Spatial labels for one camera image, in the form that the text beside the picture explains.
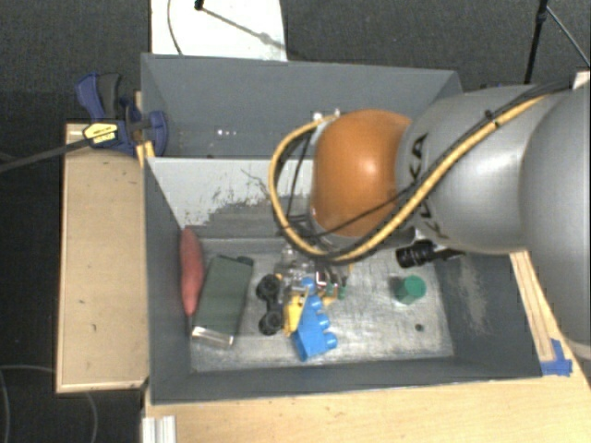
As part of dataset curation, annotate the dark green flat block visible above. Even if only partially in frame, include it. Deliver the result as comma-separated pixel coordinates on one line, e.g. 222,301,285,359
190,254,256,339

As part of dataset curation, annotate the blue toy brick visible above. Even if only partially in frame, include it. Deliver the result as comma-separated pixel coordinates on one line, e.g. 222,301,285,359
291,276,340,364

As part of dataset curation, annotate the clear glass block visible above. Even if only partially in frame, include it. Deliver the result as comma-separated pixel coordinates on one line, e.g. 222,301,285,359
189,324,235,351

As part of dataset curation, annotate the green plastic cup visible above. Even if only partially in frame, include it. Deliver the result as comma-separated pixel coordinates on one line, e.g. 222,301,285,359
392,274,428,306

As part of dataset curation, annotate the yellow toy truck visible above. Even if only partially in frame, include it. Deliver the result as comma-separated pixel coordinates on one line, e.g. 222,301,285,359
255,271,325,339

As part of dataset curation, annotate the red-brown flat block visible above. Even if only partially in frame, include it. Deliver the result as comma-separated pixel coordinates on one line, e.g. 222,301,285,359
178,227,204,317

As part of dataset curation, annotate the pale wood board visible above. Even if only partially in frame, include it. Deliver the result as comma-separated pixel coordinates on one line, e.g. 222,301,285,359
54,122,151,394

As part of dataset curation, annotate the black cylinder on white bracket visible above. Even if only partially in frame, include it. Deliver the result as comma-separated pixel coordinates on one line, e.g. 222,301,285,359
394,229,466,270

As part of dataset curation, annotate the grey metal bin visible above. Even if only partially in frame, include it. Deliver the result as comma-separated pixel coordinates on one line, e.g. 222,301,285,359
139,52,544,405

